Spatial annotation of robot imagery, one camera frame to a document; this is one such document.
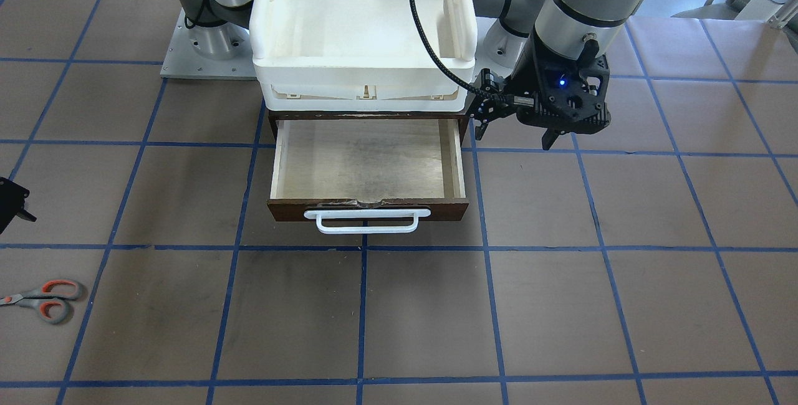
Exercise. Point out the white drawer handle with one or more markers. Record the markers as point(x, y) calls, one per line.
point(321, 216)

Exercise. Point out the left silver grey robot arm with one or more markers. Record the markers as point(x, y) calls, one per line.
point(561, 25)

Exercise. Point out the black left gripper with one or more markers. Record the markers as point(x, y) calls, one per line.
point(527, 75)

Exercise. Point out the wooden drawer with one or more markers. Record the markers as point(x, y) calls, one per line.
point(392, 169)

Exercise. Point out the grey orange handled scissors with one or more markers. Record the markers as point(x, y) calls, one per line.
point(48, 300)

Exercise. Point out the white foam tray box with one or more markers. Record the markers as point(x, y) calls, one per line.
point(346, 56)

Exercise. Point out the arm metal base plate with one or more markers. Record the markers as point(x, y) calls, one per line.
point(215, 53)
point(489, 43)

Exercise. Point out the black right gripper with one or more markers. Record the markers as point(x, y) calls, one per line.
point(12, 200)

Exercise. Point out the dark brown wooden cabinet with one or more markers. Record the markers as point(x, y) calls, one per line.
point(461, 118)

